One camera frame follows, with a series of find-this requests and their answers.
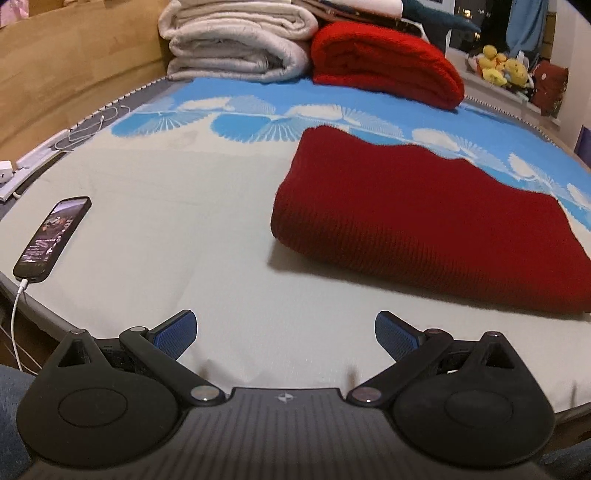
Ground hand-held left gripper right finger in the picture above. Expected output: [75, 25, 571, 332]
[346, 310, 517, 408]

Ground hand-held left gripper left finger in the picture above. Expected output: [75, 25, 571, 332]
[56, 310, 227, 408]

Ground dark red knitted sweater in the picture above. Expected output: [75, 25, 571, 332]
[270, 124, 591, 315]

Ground black smartphone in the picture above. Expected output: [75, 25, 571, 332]
[13, 196, 92, 282]

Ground person's jeans leg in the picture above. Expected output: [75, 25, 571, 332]
[0, 364, 38, 480]

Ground white power strip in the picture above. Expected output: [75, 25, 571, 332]
[0, 129, 82, 202]

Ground white charger plug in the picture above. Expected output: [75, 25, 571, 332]
[0, 159, 22, 185]

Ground bright red folded blanket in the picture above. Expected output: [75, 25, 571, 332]
[310, 22, 466, 110]

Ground yellow plush toys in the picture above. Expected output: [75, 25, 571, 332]
[475, 45, 533, 89]

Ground red bag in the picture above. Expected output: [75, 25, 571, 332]
[531, 60, 570, 117]

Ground wooden headboard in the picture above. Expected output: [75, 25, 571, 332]
[0, 0, 172, 160]

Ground white folded blanket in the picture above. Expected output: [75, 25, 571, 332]
[158, 0, 319, 84]

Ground teal cloth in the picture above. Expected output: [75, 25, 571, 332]
[402, 0, 483, 51]

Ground white folded cloth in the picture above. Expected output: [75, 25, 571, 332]
[291, 0, 426, 38]

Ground blue curtain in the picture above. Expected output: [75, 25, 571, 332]
[505, 0, 550, 58]

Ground white phone charging cable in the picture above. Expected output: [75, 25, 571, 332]
[11, 278, 31, 376]

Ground white coiled cable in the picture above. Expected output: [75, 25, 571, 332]
[54, 104, 134, 152]

